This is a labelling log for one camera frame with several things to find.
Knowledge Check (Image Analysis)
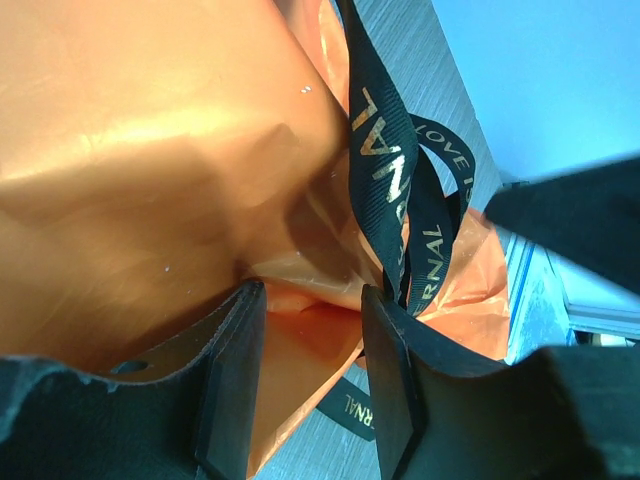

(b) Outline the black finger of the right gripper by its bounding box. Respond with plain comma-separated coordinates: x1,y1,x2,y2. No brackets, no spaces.
485,155,639,288

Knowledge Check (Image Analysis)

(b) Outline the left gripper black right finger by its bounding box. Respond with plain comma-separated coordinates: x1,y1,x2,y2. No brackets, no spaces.
362,286,639,479

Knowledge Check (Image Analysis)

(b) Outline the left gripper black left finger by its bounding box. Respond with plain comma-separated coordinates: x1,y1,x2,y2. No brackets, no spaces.
1,281,266,479

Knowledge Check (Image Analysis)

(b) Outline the black ribbon gold lettering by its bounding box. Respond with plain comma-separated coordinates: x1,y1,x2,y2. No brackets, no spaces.
315,0,475,443

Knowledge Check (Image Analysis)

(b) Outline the orange wrapping paper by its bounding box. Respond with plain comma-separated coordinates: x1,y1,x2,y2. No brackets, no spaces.
1,1,510,479

